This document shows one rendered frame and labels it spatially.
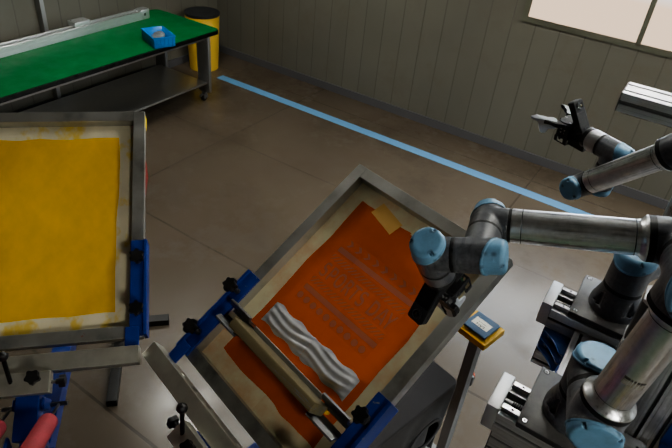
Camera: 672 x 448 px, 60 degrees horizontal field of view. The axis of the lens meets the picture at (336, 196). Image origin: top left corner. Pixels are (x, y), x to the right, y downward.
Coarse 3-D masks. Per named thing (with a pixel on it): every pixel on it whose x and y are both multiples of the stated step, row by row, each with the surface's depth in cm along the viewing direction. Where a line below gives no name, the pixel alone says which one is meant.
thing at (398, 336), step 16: (400, 256) 167; (400, 272) 164; (416, 272) 162; (400, 320) 156; (320, 336) 161; (336, 336) 160; (400, 336) 154; (336, 352) 157; (352, 352) 156; (384, 352) 153; (304, 368) 158; (352, 368) 153; (368, 368) 152; (320, 384) 154; (368, 384) 149; (272, 400) 156; (288, 400) 154; (336, 400) 150; (352, 400) 148; (288, 416) 152; (304, 416) 150; (304, 432) 148; (320, 432) 147
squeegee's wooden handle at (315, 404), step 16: (240, 320) 163; (240, 336) 157; (256, 336) 159; (256, 352) 153; (272, 352) 156; (272, 368) 149; (288, 368) 152; (288, 384) 145; (304, 384) 149; (304, 400) 141; (320, 400) 146; (320, 416) 145
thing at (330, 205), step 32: (352, 192) 184; (384, 192) 177; (320, 224) 181; (448, 224) 163; (288, 256) 178; (256, 288) 174; (480, 288) 150; (448, 320) 148; (192, 352) 168; (416, 352) 146; (224, 384) 159; (256, 416) 154
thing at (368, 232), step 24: (360, 216) 179; (336, 240) 177; (360, 240) 174; (384, 240) 171; (312, 264) 175; (288, 288) 173; (264, 312) 171; (312, 312) 166; (240, 360) 165; (264, 384) 159
